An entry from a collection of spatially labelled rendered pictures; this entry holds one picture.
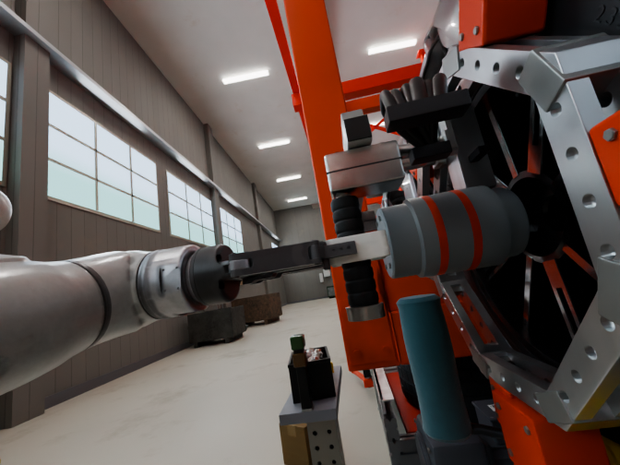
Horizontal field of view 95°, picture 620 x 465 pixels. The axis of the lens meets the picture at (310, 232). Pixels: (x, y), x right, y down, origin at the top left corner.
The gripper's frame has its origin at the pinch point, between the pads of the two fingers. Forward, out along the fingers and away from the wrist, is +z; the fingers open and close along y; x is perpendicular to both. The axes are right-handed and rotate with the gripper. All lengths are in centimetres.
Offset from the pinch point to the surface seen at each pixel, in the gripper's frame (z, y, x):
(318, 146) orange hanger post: -4, -60, 45
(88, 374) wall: -347, -306, -65
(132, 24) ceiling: -336, -403, 566
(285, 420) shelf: -27, -53, -40
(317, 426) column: -22, -73, -51
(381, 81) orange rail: 86, -309, 244
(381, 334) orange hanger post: 5, -59, -21
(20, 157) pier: -328, -209, 184
